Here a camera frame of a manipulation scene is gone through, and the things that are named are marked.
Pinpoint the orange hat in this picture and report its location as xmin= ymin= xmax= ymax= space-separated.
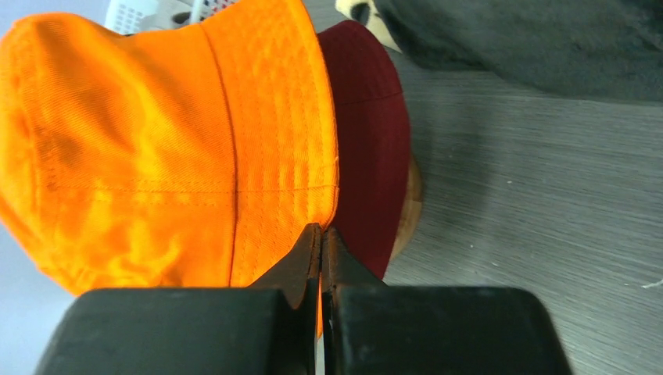
xmin=1 ymin=1 xmax=339 ymax=295

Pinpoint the wooden hat stand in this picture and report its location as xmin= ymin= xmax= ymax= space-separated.
xmin=389 ymin=154 xmax=423 ymax=262

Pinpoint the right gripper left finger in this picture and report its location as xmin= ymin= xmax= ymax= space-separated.
xmin=36 ymin=224 xmax=322 ymax=374

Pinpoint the white plastic basket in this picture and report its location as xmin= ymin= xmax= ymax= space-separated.
xmin=104 ymin=0 xmax=236 ymax=35

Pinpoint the dark red bucket hat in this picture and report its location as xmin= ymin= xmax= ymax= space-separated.
xmin=318 ymin=20 xmax=410 ymax=278

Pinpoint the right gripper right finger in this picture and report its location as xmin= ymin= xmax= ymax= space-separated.
xmin=321 ymin=230 xmax=572 ymax=374

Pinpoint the black floral plush pillow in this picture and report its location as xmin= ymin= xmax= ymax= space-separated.
xmin=335 ymin=0 xmax=662 ymax=102

